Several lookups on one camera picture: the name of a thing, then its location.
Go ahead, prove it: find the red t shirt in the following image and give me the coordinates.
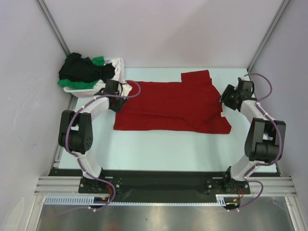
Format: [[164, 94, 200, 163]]
[[114, 70, 231, 134]]

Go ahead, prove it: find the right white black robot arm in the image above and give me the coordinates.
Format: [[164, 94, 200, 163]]
[[219, 78, 286, 193]]

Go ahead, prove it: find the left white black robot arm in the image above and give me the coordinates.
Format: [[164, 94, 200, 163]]
[[58, 80, 132, 193]]

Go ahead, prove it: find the white t shirt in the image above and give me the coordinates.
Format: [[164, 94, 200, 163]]
[[93, 57, 124, 90]]

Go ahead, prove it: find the white plastic laundry basket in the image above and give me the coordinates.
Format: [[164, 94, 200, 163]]
[[63, 56, 126, 98]]

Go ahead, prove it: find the green t shirt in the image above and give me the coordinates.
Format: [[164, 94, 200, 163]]
[[57, 56, 105, 90]]

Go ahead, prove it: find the black t shirt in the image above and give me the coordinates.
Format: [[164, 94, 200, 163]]
[[58, 52, 115, 83]]

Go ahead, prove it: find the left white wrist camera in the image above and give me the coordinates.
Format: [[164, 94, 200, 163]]
[[120, 81, 133, 96]]

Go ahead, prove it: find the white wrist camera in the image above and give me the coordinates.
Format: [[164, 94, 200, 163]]
[[238, 77, 247, 84], [120, 81, 133, 96]]

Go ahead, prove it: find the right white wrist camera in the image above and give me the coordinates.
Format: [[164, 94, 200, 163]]
[[238, 77, 247, 84]]

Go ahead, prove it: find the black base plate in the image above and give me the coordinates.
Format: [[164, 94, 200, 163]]
[[49, 168, 251, 204]]

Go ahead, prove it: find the light blue cable duct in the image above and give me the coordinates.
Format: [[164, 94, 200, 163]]
[[44, 195, 236, 206]]

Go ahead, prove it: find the right aluminium corner post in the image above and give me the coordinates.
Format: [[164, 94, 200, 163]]
[[246, 0, 292, 73]]

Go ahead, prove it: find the aluminium corner post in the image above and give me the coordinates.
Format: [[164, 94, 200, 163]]
[[35, 0, 70, 56], [246, 0, 292, 73]]

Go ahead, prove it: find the left aluminium corner post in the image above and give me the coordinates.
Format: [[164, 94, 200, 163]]
[[35, 0, 70, 56]]

